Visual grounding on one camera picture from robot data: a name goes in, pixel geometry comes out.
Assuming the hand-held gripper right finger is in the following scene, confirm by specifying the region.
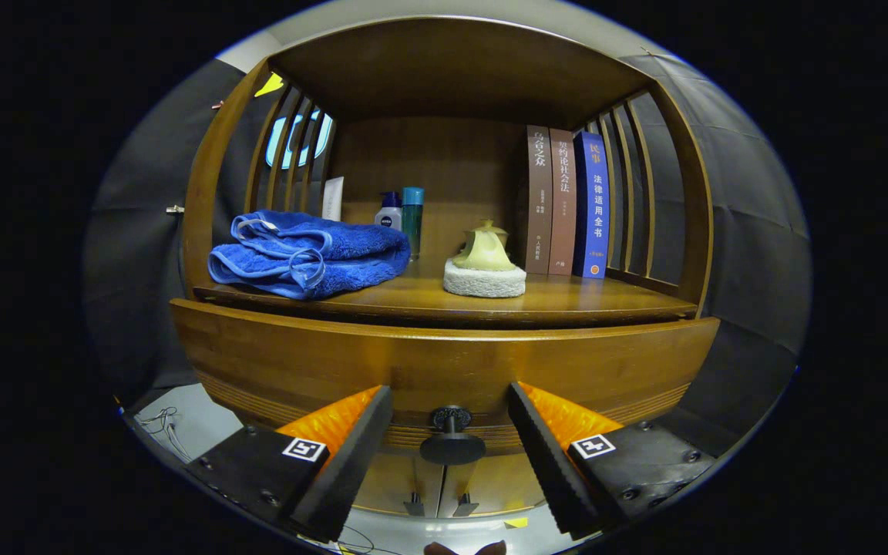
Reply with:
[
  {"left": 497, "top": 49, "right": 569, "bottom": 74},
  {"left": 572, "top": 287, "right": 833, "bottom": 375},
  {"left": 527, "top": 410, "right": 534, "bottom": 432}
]
[{"left": 507, "top": 381, "right": 716, "bottom": 540}]

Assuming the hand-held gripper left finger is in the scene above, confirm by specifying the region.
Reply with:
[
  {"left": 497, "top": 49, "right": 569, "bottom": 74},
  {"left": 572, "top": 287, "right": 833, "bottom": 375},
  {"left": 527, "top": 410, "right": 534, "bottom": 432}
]
[{"left": 186, "top": 385, "right": 394, "bottom": 543}]

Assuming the black drawer knob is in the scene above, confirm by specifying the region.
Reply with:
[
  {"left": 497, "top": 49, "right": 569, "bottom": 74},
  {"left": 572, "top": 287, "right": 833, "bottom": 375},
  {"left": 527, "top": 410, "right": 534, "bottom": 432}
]
[{"left": 420, "top": 405, "right": 486, "bottom": 466}]

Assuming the wooden drawer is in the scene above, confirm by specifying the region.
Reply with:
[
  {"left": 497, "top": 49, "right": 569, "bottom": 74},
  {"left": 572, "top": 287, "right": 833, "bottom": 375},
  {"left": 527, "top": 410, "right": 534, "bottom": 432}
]
[{"left": 170, "top": 298, "right": 721, "bottom": 456}]

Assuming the yellow-green brush white sponge base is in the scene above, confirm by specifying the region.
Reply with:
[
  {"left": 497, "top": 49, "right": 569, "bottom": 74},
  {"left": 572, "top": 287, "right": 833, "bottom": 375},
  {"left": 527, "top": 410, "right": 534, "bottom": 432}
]
[{"left": 443, "top": 229, "right": 527, "bottom": 299}]

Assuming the wooden countertop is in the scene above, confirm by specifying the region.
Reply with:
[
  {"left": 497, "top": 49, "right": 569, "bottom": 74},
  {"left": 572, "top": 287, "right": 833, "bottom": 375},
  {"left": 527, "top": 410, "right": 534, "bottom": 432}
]
[{"left": 193, "top": 258, "right": 698, "bottom": 330}]

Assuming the wooden cabinet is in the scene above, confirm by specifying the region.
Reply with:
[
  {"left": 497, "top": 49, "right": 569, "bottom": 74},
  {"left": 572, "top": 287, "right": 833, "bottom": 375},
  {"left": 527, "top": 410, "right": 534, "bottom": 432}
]
[{"left": 169, "top": 15, "right": 722, "bottom": 519}]

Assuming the blue folded towel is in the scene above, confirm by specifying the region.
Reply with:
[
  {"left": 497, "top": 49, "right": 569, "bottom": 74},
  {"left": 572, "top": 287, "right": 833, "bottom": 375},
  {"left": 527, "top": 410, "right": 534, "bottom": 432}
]
[{"left": 207, "top": 210, "right": 412, "bottom": 301}]

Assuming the yellow-green lidded tea cup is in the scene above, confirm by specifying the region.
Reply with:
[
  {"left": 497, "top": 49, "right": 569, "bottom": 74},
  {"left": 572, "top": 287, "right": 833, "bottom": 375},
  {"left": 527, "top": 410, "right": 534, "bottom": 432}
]
[{"left": 463, "top": 220, "right": 510, "bottom": 251}]

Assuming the white lotion bottle blue cap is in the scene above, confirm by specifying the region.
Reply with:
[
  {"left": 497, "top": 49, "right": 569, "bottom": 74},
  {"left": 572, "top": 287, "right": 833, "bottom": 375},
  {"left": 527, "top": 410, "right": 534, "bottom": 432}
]
[{"left": 374, "top": 191, "right": 404, "bottom": 232}]

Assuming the teal bottle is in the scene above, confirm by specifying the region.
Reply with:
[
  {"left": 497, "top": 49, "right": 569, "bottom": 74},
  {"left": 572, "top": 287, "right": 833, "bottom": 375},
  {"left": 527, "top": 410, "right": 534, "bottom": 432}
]
[{"left": 402, "top": 187, "right": 425, "bottom": 261}]

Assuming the dark brown book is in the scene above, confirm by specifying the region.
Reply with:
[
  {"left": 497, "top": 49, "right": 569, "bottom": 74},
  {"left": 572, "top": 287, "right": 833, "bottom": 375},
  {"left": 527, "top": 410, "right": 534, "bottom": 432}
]
[{"left": 525, "top": 126, "right": 553, "bottom": 274}]

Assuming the reddish brown book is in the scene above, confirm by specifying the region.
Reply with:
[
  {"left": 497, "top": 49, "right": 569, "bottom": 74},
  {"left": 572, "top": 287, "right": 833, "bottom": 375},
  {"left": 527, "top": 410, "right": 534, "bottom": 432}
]
[{"left": 549, "top": 128, "right": 577, "bottom": 277}]

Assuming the blue book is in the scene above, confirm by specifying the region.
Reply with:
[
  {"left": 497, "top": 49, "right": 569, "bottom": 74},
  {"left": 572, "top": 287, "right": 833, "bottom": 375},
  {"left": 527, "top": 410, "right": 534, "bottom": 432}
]
[{"left": 572, "top": 130, "right": 611, "bottom": 279}]

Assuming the white tube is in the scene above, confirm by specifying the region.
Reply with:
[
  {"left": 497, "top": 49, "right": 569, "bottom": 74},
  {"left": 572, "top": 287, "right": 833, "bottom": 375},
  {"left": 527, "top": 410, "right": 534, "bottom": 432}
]
[{"left": 321, "top": 177, "right": 345, "bottom": 223}]

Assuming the white floor cable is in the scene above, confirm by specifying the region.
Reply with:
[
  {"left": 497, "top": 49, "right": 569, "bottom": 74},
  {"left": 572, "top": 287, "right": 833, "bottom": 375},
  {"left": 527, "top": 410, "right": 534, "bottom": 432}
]
[{"left": 136, "top": 406, "right": 190, "bottom": 463}]

